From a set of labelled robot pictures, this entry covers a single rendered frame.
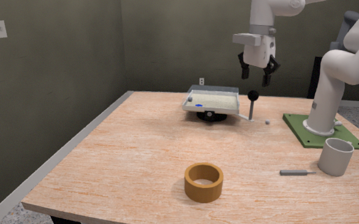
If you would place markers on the tan hollow ring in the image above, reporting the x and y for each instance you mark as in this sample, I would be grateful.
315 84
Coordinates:
203 193

